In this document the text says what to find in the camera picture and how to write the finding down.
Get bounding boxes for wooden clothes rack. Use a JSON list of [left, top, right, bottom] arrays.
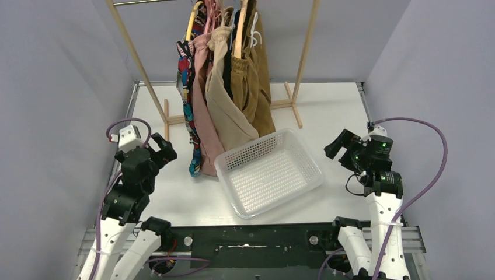
[[105, 0, 322, 142]]

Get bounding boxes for white plastic basket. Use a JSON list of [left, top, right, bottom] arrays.
[[214, 129, 324, 219]]

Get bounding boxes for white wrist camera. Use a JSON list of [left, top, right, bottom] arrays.
[[361, 125, 388, 142], [109, 125, 144, 153]]

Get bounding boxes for black shorts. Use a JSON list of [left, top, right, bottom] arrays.
[[223, 7, 238, 100]]

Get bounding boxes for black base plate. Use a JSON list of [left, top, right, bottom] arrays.
[[144, 219, 354, 277]]

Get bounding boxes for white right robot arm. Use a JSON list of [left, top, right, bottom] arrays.
[[324, 126, 410, 279]]

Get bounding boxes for pink shorts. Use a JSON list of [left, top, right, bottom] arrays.
[[191, 0, 226, 177]]

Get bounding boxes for brown shorts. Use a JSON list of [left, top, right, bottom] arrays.
[[231, 1, 276, 137]]

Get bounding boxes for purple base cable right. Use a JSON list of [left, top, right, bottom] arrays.
[[317, 247, 345, 280]]

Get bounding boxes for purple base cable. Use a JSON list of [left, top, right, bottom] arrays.
[[148, 257, 211, 278], [317, 247, 345, 280]]

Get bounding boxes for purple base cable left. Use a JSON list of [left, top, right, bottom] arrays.
[[148, 257, 211, 278]]

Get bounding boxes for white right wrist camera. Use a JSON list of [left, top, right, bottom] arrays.
[[361, 125, 388, 142]]

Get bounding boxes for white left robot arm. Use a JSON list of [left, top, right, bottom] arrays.
[[78, 133, 177, 279]]

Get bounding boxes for blue hanger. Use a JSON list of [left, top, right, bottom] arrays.
[[229, 9, 239, 51]]

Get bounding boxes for beige shorts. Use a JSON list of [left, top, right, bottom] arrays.
[[205, 25, 259, 151]]

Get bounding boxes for pink hanger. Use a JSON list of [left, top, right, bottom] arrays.
[[204, 0, 218, 34]]

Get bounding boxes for wooden hanger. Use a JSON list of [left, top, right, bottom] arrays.
[[233, 0, 249, 59]]

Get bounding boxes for comic print shorts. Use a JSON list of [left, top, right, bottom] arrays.
[[176, 3, 207, 177]]

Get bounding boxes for yellow hanger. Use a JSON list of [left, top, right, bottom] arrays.
[[184, 1, 204, 41]]

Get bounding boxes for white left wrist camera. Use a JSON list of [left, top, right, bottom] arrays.
[[109, 125, 144, 153]]

